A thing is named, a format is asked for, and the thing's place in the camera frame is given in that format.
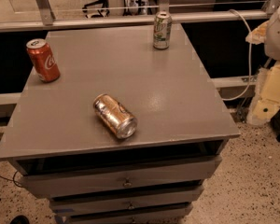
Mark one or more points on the metal railing frame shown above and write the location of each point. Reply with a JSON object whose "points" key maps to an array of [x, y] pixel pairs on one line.
{"points": [[25, 15]]}

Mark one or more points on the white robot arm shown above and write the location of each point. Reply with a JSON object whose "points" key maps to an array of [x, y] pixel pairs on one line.
{"points": [[272, 40]]}

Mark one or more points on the top grey drawer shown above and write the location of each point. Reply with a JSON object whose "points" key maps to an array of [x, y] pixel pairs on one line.
{"points": [[128, 177]]}

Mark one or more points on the bottom grey drawer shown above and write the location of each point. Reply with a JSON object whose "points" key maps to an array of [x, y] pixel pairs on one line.
{"points": [[136, 216]]}

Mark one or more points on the grey drawer cabinet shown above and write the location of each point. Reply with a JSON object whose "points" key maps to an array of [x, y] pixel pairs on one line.
{"points": [[179, 112]]}

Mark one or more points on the green white 7up can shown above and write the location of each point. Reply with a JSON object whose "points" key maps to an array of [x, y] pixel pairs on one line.
{"points": [[162, 30]]}

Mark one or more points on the gold silver lying can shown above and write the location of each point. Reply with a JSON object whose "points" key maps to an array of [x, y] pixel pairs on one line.
{"points": [[121, 122]]}

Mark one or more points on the grey drawer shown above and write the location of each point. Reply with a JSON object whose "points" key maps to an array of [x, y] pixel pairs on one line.
{"points": [[128, 177], [128, 200], [136, 216]]}

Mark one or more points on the black office chair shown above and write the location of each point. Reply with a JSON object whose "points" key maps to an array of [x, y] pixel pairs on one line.
{"points": [[96, 9]]}

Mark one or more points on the middle grey drawer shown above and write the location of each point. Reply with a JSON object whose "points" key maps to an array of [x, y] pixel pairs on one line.
{"points": [[128, 200]]}

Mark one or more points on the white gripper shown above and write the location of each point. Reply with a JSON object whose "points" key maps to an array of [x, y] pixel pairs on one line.
{"points": [[278, 36]]}

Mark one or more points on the red coke can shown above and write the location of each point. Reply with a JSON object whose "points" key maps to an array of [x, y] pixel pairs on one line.
{"points": [[43, 60]]}

